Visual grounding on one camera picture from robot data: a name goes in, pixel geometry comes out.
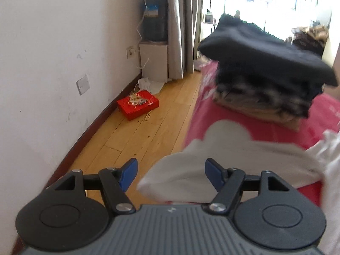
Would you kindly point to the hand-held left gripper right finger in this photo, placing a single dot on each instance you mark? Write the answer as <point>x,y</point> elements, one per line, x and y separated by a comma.
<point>213,174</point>

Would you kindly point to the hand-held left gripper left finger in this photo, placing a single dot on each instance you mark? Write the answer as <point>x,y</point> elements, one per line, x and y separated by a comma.
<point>128,174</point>

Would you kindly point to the white shirt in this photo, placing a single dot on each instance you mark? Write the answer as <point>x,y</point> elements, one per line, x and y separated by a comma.
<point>186,170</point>

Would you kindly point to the stack of folded clothes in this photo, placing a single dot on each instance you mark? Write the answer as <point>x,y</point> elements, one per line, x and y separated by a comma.
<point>260,58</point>

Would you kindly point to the pink floral blanket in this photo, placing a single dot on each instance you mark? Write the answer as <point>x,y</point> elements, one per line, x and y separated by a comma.
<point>202,106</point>

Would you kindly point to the red gift box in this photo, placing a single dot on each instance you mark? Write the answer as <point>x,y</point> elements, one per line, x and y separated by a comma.
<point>138,105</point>

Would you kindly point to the white plastic bag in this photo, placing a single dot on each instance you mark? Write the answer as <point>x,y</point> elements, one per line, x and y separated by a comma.
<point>151,86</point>

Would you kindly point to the grey curtain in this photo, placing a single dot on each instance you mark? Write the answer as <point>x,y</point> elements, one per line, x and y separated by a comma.
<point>183,26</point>

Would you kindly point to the white wall switch plate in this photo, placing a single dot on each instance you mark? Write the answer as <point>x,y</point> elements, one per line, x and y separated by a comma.
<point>83,85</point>

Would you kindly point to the white wall socket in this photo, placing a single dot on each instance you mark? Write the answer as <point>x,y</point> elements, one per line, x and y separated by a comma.
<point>131,51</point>

